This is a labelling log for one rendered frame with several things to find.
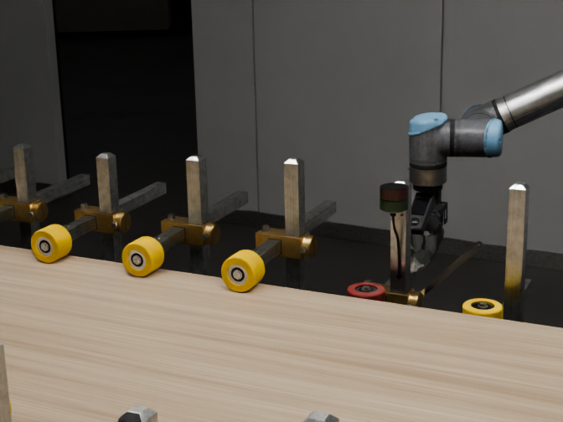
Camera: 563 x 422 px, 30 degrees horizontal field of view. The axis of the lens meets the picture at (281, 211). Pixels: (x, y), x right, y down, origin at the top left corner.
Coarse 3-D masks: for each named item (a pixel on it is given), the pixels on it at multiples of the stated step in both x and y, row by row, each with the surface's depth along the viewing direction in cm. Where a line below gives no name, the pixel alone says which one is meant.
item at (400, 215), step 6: (384, 186) 219; (390, 186) 219; (396, 186) 219; (402, 186) 219; (390, 216) 224; (396, 216) 224; (402, 216) 223; (396, 234) 223; (396, 240) 224; (396, 276) 228
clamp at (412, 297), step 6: (372, 282) 235; (390, 294) 229; (396, 294) 228; (402, 294) 228; (408, 294) 228; (414, 294) 228; (420, 294) 229; (390, 300) 229; (396, 300) 229; (402, 300) 228; (408, 300) 228; (414, 300) 228; (420, 300) 230; (420, 306) 230
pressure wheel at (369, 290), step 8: (352, 288) 222; (360, 288) 223; (368, 288) 221; (376, 288) 223; (384, 288) 222; (352, 296) 220; (360, 296) 219; (368, 296) 218; (376, 296) 219; (384, 296) 221
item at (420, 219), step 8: (416, 200) 255; (424, 200) 254; (432, 200) 254; (416, 208) 253; (424, 208) 252; (416, 216) 252; (424, 216) 251; (416, 224) 250; (424, 224) 250; (416, 232) 250
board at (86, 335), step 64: (0, 256) 249; (64, 256) 248; (0, 320) 211; (64, 320) 211; (128, 320) 210; (192, 320) 209; (256, 320) 208; (320, 320) 208; (384, 320) 207; (448, 320) 206; (64, 384) 183; (128, 384) 182; (192, 384) 182; (256, 384) 181; (320, 384) 181; (384, 384) 180; (448, 384) 180; (512, 384) 179
